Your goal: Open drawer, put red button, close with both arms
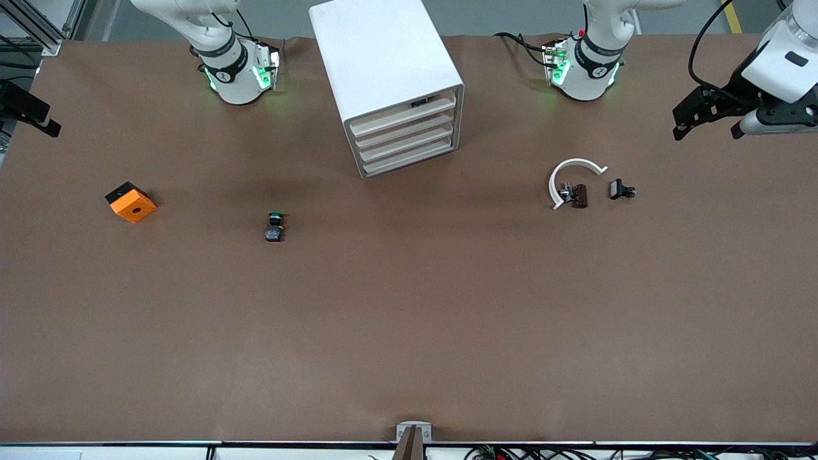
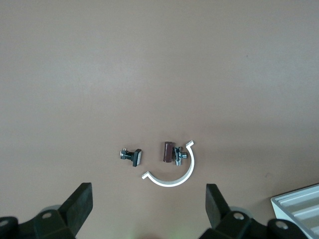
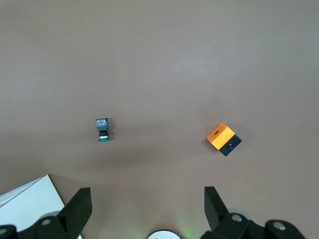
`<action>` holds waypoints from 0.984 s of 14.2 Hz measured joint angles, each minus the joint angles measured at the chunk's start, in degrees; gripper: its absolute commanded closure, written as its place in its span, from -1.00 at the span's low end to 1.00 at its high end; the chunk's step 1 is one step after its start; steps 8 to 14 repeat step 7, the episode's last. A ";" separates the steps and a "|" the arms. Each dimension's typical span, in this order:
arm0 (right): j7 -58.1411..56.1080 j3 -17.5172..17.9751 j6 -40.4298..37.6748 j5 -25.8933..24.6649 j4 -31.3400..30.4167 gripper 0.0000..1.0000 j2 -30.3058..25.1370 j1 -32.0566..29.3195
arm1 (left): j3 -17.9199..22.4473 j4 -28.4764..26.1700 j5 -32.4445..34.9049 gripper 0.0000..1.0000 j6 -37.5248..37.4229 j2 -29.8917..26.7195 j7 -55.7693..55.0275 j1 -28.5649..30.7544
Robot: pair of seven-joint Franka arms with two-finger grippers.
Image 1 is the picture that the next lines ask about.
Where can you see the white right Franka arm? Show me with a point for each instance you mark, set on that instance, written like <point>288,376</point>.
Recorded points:
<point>223,70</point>

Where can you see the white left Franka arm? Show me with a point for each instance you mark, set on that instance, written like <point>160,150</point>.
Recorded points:
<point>591,70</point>

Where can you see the orange button box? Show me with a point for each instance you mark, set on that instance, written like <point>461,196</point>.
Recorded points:
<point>134,206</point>

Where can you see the green push button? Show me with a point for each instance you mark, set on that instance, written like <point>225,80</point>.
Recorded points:
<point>275,233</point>

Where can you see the small black clip part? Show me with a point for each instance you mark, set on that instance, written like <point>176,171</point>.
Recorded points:
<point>617,189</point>

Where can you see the white curved pipe clamp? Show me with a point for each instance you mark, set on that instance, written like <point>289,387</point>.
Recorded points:
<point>578,161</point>

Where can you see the small black brown component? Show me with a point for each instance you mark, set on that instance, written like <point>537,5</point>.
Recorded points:
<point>580,195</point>

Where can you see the white table edge rail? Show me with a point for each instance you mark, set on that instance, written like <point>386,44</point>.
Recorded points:
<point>128,452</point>

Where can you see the grey table edge bracket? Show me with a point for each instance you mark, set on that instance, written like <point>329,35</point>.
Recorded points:
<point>413,441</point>

